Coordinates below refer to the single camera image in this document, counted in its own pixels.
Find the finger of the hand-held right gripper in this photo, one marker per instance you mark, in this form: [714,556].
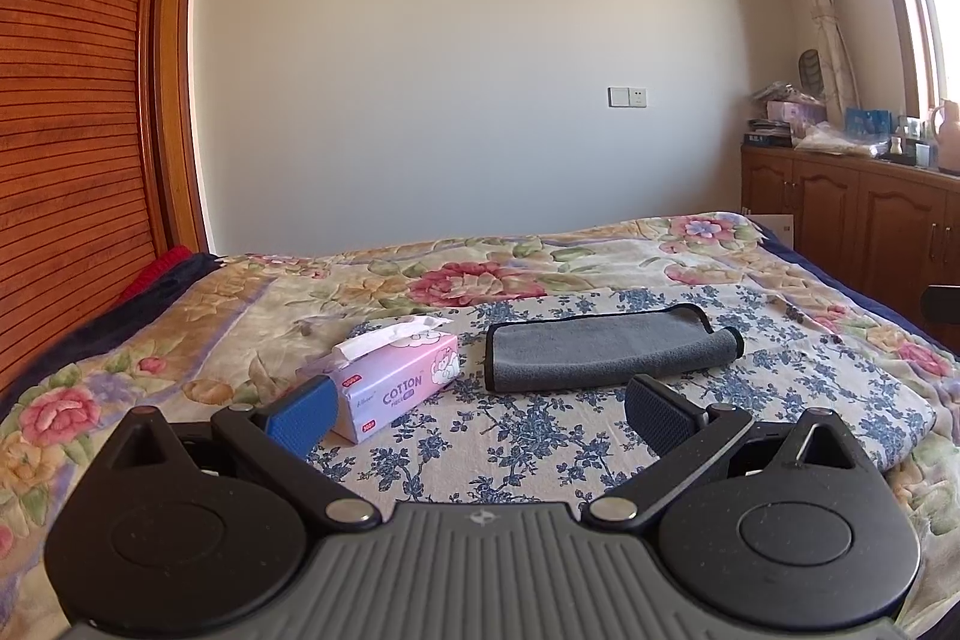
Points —
[943,317]

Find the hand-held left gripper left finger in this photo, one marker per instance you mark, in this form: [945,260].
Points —
[300,419]

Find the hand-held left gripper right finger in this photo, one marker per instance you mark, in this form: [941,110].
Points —
[660,411]

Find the grey towel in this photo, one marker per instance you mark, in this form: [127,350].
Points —
[600,351]

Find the floral bedspread bed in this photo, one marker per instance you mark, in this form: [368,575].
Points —
[262,325]

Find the pink tissue pack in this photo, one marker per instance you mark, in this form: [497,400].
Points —
[397,377]

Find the blue floral cloth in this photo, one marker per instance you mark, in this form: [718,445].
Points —
[787,377]

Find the wooden cabinet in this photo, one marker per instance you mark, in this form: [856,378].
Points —
[847,212]

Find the pink thermos jug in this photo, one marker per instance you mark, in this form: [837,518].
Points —
[949,138]

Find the white cardboard box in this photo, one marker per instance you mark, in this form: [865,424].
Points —
[771,229]

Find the red cloth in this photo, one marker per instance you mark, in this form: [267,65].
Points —
[157,272]

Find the clear plastic bag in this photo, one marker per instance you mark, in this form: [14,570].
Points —
[836,139]

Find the blue box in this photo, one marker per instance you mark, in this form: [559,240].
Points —
[868,122]

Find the navy blanket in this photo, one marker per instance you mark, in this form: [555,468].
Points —
[112,325]

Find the black book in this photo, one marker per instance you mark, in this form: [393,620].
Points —
[765,138]

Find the pink box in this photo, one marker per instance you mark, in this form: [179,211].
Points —
[795,111]

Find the woven hand fan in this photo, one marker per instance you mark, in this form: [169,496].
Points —
[809,72]

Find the slatted wooden wardrobe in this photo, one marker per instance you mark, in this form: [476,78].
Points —
[67,85]

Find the white wall socket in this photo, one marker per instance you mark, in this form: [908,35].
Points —
[628,97]

